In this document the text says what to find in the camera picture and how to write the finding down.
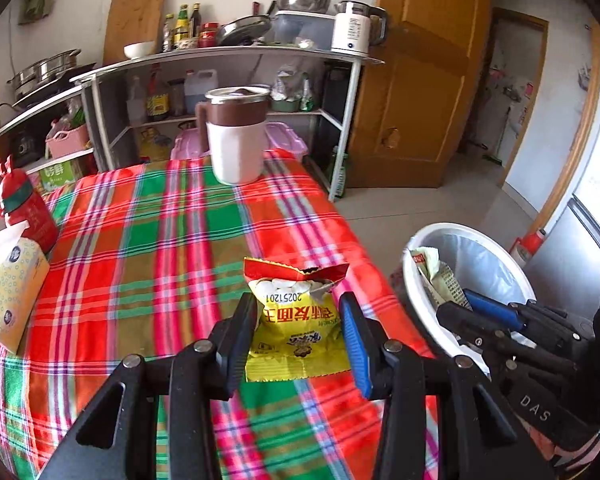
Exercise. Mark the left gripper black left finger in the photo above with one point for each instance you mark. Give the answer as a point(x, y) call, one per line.
point(115, 436)

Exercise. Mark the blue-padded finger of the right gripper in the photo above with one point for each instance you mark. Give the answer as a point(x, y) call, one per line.
point(506, 315)

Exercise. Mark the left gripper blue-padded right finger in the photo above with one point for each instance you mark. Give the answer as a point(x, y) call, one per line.
point(479, 436)

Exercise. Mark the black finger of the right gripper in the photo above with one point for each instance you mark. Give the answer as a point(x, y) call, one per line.
point(472, 329)

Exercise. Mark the olive green wrapper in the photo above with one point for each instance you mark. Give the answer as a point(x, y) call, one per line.
point(438, 279)

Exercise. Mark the yellow snack packet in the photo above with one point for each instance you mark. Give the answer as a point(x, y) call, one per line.
point(298, 333)

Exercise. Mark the white trash bin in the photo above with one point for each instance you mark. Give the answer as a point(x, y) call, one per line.
point(478, 263)

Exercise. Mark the plaid tablecloth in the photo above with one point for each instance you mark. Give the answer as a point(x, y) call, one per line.
point(148, 258)

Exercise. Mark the yellow tissue pack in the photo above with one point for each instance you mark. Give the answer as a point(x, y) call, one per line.
point(23, 270)

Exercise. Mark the wooden door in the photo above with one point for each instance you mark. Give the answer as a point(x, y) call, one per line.
point(413, 105)

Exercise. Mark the pink lidded storage box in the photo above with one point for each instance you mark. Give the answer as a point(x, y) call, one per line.
point(187, 144)

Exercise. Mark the red kids water bottle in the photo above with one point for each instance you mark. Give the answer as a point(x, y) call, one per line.
point(20, 201)

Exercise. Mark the white brown lidded mug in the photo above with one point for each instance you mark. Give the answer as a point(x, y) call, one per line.
point(231, 124)

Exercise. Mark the pink plastic basket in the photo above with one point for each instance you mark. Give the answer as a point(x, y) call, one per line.
point(61, 141)

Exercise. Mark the soy sauce bottle on shelf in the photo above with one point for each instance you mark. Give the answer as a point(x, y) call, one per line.
point(158, 97)

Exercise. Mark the white plastic jug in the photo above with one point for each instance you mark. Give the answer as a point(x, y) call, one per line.
point(196, 84)

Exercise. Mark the white electric kettle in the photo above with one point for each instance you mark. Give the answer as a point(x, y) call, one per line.
point(358, 26)

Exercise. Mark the clear storage container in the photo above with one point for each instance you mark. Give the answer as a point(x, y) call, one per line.
point(305, 30)

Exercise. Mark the white ceramic bowl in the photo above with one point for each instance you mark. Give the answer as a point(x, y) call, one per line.
point(139, 49)

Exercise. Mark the green cap sauce bottle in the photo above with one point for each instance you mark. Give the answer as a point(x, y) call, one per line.
point(181, 28)

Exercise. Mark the red lid jar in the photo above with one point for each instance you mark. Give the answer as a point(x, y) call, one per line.
point(208, 35)

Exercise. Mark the stainless steamer pot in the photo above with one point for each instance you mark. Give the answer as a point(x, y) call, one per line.
point(31, 77)

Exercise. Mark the steel frying pan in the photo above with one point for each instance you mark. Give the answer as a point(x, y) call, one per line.
point(245, 31)

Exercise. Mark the dark soy sauce bottle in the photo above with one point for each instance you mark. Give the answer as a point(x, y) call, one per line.
point(195, 21)

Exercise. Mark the stainless steel bowl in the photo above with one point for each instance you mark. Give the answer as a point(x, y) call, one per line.
point(312, 6)

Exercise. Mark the wooden cutting board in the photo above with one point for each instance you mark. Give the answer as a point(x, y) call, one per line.
point(130, 22)

